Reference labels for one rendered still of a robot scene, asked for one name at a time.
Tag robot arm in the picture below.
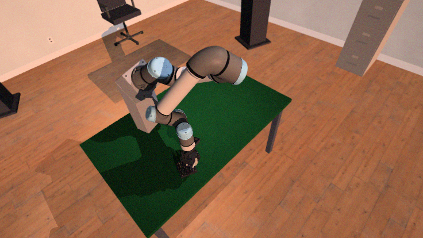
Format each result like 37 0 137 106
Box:
131 46 248 151

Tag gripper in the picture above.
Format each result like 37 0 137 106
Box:
180 147 200 168

